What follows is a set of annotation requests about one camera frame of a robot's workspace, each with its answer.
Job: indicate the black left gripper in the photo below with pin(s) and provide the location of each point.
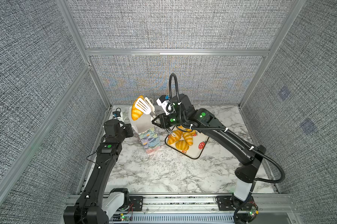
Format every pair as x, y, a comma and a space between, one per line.
127, 127

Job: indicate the white tray black rim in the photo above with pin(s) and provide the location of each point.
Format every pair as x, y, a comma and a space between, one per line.
199, 143

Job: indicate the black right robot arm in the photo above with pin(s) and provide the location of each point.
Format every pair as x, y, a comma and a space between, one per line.
181, 119

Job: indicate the white silver serving tongs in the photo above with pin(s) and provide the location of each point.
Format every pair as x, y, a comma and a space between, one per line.
145, 106

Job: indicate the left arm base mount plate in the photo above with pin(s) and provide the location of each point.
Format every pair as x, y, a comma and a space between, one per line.
135, 203

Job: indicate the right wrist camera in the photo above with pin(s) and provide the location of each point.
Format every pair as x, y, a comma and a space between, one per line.
165, 103

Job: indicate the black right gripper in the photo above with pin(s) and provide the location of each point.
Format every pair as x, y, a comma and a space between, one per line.
163, 120

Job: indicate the aluminium front rail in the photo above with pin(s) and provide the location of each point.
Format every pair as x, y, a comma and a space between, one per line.
201, 209

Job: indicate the fake croissant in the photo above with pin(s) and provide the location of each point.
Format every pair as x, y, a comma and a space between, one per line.
135, 112
192, 132
174, 137
182, 146
188, 138

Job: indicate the floral white paper bag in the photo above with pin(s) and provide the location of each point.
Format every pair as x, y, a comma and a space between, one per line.
147, 132

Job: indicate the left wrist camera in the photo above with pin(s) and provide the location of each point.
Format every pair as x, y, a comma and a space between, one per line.
118, 114

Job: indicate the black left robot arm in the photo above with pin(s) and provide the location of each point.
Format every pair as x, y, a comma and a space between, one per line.
88, 208

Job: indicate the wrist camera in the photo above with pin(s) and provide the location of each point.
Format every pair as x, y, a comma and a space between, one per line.
165, 103
118, 114

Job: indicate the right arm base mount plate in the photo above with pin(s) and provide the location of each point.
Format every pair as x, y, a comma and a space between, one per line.
225, 203

